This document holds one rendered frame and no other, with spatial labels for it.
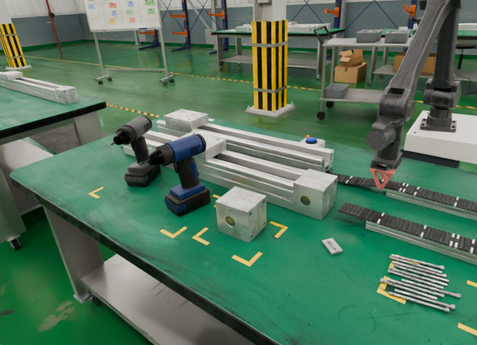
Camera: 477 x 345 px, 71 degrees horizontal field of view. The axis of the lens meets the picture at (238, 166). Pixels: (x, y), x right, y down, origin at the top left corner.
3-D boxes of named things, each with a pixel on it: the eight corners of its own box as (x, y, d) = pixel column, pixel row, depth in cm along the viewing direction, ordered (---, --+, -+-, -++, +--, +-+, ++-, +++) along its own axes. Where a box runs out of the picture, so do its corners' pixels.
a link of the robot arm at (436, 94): (452, 109, 126) (436, 107, 129) (457, 83, 121) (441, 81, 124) (443, 118, 120) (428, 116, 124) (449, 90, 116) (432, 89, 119)
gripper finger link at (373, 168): (366, 189, 101) (370, 161, 97) (373, 179, 106) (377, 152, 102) (390, 195, 98) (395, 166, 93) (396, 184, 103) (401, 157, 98)
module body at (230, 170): (307, 195, 104) (309, 171, 100) (292, 211, 97) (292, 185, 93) (143, 145, 148) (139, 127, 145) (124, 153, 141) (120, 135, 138)
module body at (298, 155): (331, 171, 118) (333, 149, 114) (319, 183, 110) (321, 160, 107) (174, 132, 162) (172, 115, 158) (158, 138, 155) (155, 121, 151)
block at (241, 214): (270, 220, 93) (270, 191, 89) (248, 243, 85) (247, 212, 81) (241, 210, 99) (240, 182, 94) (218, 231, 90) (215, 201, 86)
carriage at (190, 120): (209, 128, 147) (208, 113, 144) (192, 136, 139) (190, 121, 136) (184, 123, 156) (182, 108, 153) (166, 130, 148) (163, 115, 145)
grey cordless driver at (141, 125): (163, 171, 124) (153, 114, 115) (135, 199, 108) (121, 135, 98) (145, 169, 127) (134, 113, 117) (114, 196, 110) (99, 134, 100)
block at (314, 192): (338, 200, 101) (341, 172, 97) (321, 221, 92) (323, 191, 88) (311, 192, 106) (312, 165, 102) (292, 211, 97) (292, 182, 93)
